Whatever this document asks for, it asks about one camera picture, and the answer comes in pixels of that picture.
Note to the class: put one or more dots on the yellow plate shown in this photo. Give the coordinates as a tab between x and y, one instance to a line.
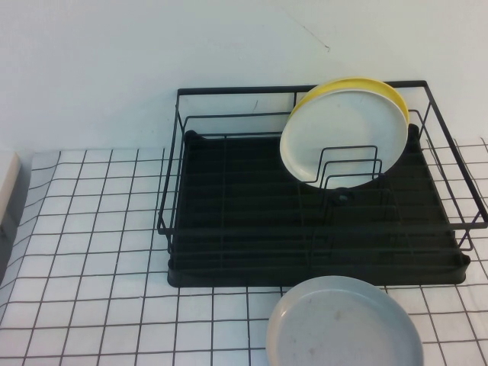
381	85

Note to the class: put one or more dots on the black dish drying rack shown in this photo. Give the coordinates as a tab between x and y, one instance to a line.
248	267

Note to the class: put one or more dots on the white black-grid tablecloth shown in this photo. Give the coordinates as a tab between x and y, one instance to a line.
95	228

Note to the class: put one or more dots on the beige board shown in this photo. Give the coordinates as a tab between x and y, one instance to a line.
9	179

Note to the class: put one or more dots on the cream white plate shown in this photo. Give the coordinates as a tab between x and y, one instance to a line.
335	129

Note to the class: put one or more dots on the blue-grey plate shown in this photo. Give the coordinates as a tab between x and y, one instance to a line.
343	328

